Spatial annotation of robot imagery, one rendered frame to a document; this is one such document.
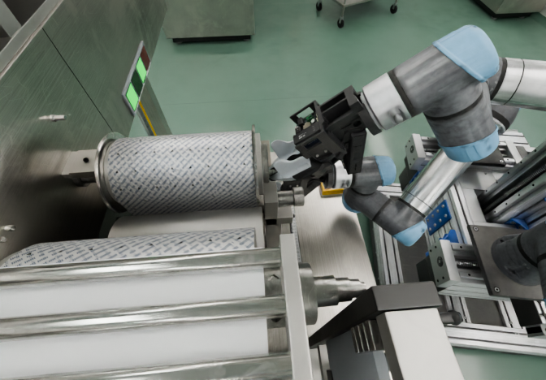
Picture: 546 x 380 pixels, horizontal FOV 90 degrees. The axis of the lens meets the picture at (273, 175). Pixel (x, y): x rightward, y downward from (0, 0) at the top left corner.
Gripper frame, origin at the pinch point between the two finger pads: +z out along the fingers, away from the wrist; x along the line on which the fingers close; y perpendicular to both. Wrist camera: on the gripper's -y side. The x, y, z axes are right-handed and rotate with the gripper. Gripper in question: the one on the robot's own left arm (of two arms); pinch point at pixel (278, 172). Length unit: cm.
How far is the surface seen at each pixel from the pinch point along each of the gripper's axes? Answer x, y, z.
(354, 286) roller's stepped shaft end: 24.1, 5.0, -11.8
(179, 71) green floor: -222, -46, 137
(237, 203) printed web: 5.1, 3.7, 7.3
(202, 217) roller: 8.2, 8.8, 10.9
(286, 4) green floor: -358, -125, 41
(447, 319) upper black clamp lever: 28.4, 2.4, -18.9
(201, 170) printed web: 3.3, 13.3, 5.8
